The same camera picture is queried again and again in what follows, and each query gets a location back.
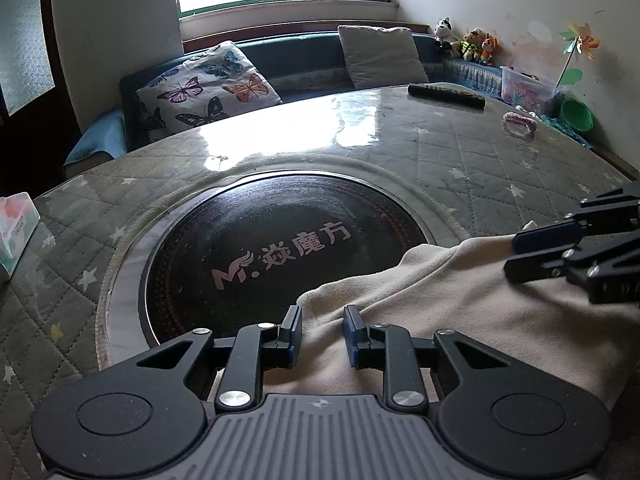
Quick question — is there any clear plastic storage box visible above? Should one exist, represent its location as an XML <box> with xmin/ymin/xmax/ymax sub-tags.
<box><xmin>500</xmin><ymin>65</ymin><xmax>569</xmax><ymax>112</ymax></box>

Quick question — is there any black remote control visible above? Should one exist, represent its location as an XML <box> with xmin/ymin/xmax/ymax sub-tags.
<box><xmin>407</xmin><ymin>82</ymin><xmax>487</xmax><ymax>110</ymax></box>

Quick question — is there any tissue box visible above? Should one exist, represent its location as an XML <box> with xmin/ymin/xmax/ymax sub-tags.
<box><xmin>0</xmin><ymin>191</ymin><xmax>42</xmax><ymax>281</ymax></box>

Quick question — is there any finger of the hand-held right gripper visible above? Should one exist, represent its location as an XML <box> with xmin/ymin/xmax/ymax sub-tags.
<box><xmin>511</xmin><ymin>182</ymin><xmax>640</xmax><ymax>256</ymax></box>
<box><xmin>503</xmin><ymin>239</ymin><xmax>640</xmax><ymax>306</ymax></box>

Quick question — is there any cream knit garment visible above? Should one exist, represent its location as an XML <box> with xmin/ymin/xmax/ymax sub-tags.
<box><xmin>298</xmin><ymin>219</ymin><xmax>640</xmax><ymax>411</ymax></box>

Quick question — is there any colourful pinwheel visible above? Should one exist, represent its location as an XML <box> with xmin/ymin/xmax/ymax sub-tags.
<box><xmin>554</xmin><ymin>21</ymin><xmax>602</xmax><ymax>89</ymax></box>

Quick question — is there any dark teal sofa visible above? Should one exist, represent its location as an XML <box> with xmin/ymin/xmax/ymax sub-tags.
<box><xmin>64</xmin><ymin>29</ymin><xmax>506</xmax><ymax>167</ymax></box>

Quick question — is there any cow plush toy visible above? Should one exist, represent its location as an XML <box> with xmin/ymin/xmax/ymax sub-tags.
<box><xmin>432</xmin><ymin>16</ymin><xmax>463</xmax><ymax>57</ymax></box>

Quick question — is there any bear plush toy yellow vest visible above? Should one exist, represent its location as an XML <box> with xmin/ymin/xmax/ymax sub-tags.
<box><xmin>459</xmin><ymin>28</ymin><xmax>484</xmax><ymax>62</ymax></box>

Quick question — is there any green plastic bowl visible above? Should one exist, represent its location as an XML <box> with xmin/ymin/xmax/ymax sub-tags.
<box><xmin>559</xmin><ymin>97</ymin><xmax>595</xmax><ymax>132</ymax></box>

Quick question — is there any orange fox plush toy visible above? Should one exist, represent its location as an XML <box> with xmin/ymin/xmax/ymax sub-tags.
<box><xmin>479</xmin><ymin>33</ymin><xmax>502</xmax><ymax>67</ymax></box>

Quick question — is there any blue quilted sofa cover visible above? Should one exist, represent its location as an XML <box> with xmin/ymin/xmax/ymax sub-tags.
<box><xmin>64</xmin><ymin>109</ymin><xmax>128</xmax><ymax>167</ymax></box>

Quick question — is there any teal knitted cloth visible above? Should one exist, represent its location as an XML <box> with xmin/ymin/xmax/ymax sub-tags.
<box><xmin>539</xmin><ymin>114</ymin><xmax>595</xmax><ymax>150</ymax></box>

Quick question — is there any pink hair clip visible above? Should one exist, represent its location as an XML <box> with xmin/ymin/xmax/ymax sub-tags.
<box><xmin>502</xmin><ymin>111</ymin><xmax>539</xmax><ymax>139</ymax></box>

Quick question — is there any dark door frosted glass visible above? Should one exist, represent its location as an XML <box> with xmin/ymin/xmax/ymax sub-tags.
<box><xmin>0</xmin><ymin>0</ymin><xmax>83</xmax><ymax>191</ymax></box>

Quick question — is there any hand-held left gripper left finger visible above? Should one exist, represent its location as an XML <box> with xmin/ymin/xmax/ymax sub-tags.
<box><xmin>135</xmin><ymin>305</ymin><xmax>304</xmax><ymax>409</ymax></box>

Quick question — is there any butterfly print pillow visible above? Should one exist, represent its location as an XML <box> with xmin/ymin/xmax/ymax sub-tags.
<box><xmin>134</xmin><ymin>40</ymin><xmax>284</xmax><ymax>144</ymax></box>

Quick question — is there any black round hot plate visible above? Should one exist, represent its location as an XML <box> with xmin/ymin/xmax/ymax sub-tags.
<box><xmin>144</xmin><ymin>174</ymin><xmax>437</xmax><ymax>348</ymax></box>

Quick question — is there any plain grey pillow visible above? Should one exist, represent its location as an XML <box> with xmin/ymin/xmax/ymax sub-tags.
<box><xmin>337</xmin><ymin>24</ymin><xmax>431</xmax><ymax>89</ymax></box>

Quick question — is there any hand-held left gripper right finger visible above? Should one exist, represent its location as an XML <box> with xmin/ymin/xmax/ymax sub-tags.
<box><xmin>343</xmin><ymin>305</ymin><xmax>507</xmax><ymax>409</ymax></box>

